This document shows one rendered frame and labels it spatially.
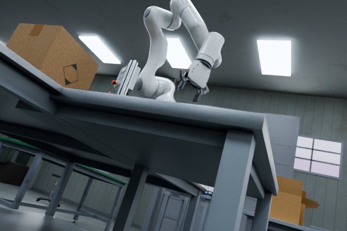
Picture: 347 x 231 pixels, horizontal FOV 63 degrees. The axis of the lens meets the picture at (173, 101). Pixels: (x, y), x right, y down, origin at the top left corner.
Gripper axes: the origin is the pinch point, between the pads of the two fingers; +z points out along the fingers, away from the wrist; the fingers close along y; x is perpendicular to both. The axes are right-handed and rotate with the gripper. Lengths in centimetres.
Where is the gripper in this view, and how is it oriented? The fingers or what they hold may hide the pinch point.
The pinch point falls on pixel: (188, 94)
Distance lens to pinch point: 121.4
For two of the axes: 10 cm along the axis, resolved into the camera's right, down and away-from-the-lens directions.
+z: -4.3, 8.5, -3.1
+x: 5.2, -0.5, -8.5
